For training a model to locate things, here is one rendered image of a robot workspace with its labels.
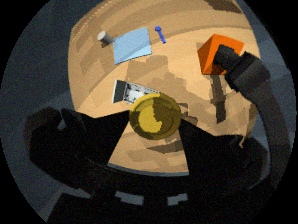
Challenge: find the blue spoon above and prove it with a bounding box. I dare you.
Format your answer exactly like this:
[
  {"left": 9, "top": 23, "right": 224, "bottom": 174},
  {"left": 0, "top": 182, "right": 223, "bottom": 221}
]
[{"left": 154, "top": 26, "right": 166, "bottom": 44}]

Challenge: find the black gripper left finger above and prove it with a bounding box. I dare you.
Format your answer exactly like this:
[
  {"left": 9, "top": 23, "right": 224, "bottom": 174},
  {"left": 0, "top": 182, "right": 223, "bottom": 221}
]
[{"left": 61, "top": 108, "right": 129, "bottom": 165}]

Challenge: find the olive-yellow round plate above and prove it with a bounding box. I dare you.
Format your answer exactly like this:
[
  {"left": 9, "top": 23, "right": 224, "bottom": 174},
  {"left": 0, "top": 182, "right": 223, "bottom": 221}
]
[{"left": 128, "top": 92, "right": 182, "bottom": 141}]

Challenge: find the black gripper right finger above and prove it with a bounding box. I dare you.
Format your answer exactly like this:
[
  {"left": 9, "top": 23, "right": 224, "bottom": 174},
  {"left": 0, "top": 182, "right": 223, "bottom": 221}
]
[{"left": 178, "top": 119, "right": 245, "bottom": 175}]

